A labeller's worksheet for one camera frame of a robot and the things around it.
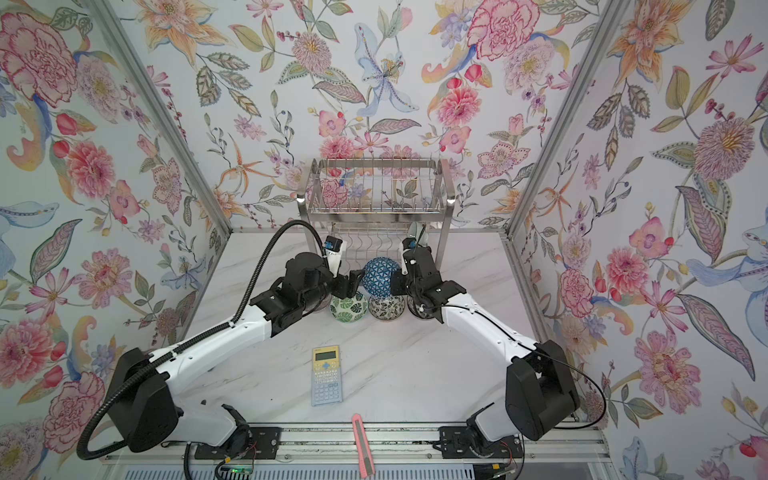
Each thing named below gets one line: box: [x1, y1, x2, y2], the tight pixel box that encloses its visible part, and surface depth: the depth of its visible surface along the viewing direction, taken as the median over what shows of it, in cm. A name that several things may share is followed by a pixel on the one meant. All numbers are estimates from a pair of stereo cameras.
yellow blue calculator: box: [311, 345, 343, 406], surface depth 86 cm
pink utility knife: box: [352, 413, 376, 479], surface depth 74 cm
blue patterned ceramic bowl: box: [362, 256, 400, 298], surface depth 87 cm
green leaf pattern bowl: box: [329, 292, 368, 323], surface depth 99 cm
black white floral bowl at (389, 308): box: [368, 295, 406, 321], surface depth 100 cm
